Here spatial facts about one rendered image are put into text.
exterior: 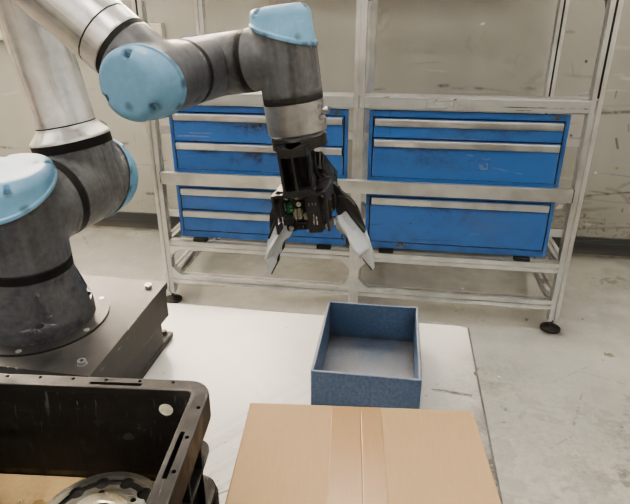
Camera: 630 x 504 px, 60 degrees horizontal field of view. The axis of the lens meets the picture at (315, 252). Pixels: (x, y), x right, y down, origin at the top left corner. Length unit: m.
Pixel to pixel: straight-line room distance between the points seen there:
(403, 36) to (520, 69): 0.60
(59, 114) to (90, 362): 0.35
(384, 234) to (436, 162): 0.36
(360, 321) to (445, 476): 0.48
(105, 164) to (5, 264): 0.20
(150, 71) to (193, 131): 1.72
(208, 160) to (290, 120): 1.64
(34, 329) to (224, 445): 0.30
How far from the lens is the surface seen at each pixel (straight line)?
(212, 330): 1.00
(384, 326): 0.94
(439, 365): 0.91
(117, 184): 0.90
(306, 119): 0.68
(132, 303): 0.90
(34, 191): 0.78
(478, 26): 2.98
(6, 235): 0.79
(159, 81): 0.58
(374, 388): 0.77
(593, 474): 1.88
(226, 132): 2.25
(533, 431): 1.95
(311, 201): 0.68
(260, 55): 0.68
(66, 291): 0.84
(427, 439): 0.54
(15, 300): 0.83
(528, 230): 2.30
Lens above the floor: 1.22
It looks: 24 degrees down
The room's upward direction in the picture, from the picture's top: straight up
